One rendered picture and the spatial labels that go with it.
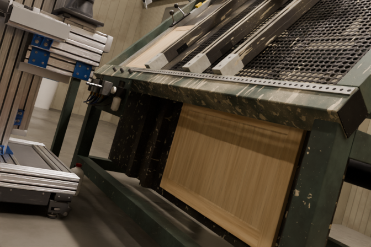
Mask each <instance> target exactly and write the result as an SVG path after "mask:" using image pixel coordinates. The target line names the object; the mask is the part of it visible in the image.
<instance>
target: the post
mask: <svg viewBox="0 0 371 247"><path fill-rule="evenodd" d="M80 82H81V80H80V79H77V78H73V77H71V81H70V85H69V87H68V91H67V94H66V98H65V101H64V104H63V108H62V111H61V115H60V118H59V122H58V124H57V128H56V132H55V135H54V139H53V142H52V145H51V148H50V150H51V151H52V152H53V154H54V155H55V156H57V157H59V154H60V150H61V147H62V143H63V139H64V137H65V133H66V130H67V126H68V123H69V120H70V117H71V113H72V109H73V106H74V103H75V100H76V96H77V92H78V89H79V86H80Z"/></svg>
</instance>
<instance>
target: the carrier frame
mask: <svg viewBox="0 0 371 247"><path fill-rule="evenodd" d="M182 106H183V102H179V101H175V100H170V99H165V98H160V97H157V96H153V95H148V94H143V93H138V92H134V91H130V92H129V96H128V99H127V102H126V105H125V109H124V113H123V116H122V118H120V119H119V122H118V126H117V128H116V132H115V136H114V139H113V143H112V147H111V149H110V153H109V157H108V159H107V158H101V157H95V156H92V155H89V152H90V150H91V146H92V142H93V139H94V135H95V132H96V129H97V125H98V121H99V118H100V115H101V112H102V111H101V110H100V109H97V108H95V106H91V105H88V107H87V111H86V114H85V117H84V120H83V124H82V127H81V131H80V134H79V137H78V141H77V144H76V148H75V152H74V154H73V158H72V162H71V165H70V169H72V168H75V167H76V163H81V164H82V167H81V169H82V170H83V173H84V175H85V176H86V177H87V178H89V179H90V180H91V181H92V182H93V183H94V184H95V185H96V186H97V187H98V188H99V189H101V190H102V191H103V192H104V193H105V194H106V195H107V196H108V197H109V198H110V199H111V200H112V201H113V202H114V203H115V204H116V205H117V206H118V207H119V208H121V209H122V210H123V211H124V212H125V213H126V214H127V215H128V216H129V217H130V218H131V219H132V220H133V221H134V222H135V223H136V224H137V225H138V226H139V227H140V228H142V229H143V230H144V231H145V232H146V233H147V234H148V235H149V236H150V237H151V238H152V239H153V240H154V241H155V242H156V243H157V244H158V245H159V246H160V247H201V246H200V245H199V244H198V243H196V242H195V241H194V240H193V239H191V238H190V237H189V236H187V235H186V234H185V233H183V232H182V231H181V230H180V229H179V228H177V227H176V226H175V225H174V224H172V223H171V222H170V221H169V220H167V219H166V218H165V217H164V216H162V215H161V214H159V213H158V212H157V211H156V210H155V209H153V208H152V207H151V206H149V205H148V204H147V203H146V202H145V201H143V200H142V199H141V198H139V197H138V196H137V195H135V194H134V193H133V192H132V191H130V190H129V189H128V188H127V187H125V186H124V185H123V184H122V183H120V182H119V181H118V180H117V179H115V178H114V177H113V176H111V175H110V174H109V173H108V172H106V170H107V171H114V172H118V173H124V174H125V175H127V176H128V177H130V178H137V179H138V180H140V182H139V185H141V186H142V187H145V188H150V189H153V190H154V191H156V192H157V193H158V194H160V195H161V196H163V197H164V198H165V199H167V200H169V201H170V202H171V203H173V204H174V205H176V206H177V207H178V208H180V209H181V210H182V211H184V212H185V213H187V214H189V215H190V216H191V217H193V218H194V219H196V220H197V221H198V222H200V223H201V224H203V225H204V226H206V227H207V228H209V229H210V230H212V231H213V232H214V233H216V234H217V235H218V236H220V237H222V238H223V239H224V240H226V241H227V242H229V243H230V244H231V245H233V246H234V247H251V246H249V245H248V244H246V243H245V242H244V241H242V240H241V239H239V238H237V237H236V236H234V235H233V234H231V233H230V232H228V231H227V230H225V229H224V228H222V227H221V226H219V225H218V224H216V223H214V222H213V221H211V220H210V219H208V218H207V217H206V216H204V215H202V214H201V213H199V212H198V211H196V210H195V209H193V208H191V207H190V206H188V205H187V204H186V203H184V202H183V201H181V200H180V199H178V198H176V197H175V196H173V195H172V194H171V193H169V192H167V191H166V190H164V189H163V188H161V187H160V183H161V180H162V176H163V172H164V169H165V166H166V162H167V158H168V155H169V151H170V149H171V145H172V141H173V138H174V134H175V131H176V127H177V123H178V120H179V116H180V114H181V110H182ZM343 182H347V183H350V184H353V185H356V186H359V187H362V188H365V189H368V190H371V135H370V134H368V133H365V132H362V131H360V130H358V128H357V129H356V130H355V131H354V132H353V133H352V134H351V136H350V137H349V138H346V136H345V134H344V131H343V129H342V126H341V125H340V123H337V122H331V121H326V120H320V119H314V123H313V126H312V129H311V131H307V133H306V136H305V140H304V144H303V148H302V150H301V154H300V158H299V162H298V166H297V169H296V172H295V176H294V180H293V183H292V186H291V190H290V194H289V197H288V202H287V205H286V208H285V212H284V216H283V219H282V223H281V226H280V230H279V233H278V237H277V241H276V244H275V247H350V246H348V245H346V244H344V243H342V242H340V241H338V240H336V239H334V238H332V237H329V233H330V230H331V226H332V222H333V218H334V215H335V212H336V208H337V204H338V200H339V197H340V193H341V190H342V186H343Z"/></svg>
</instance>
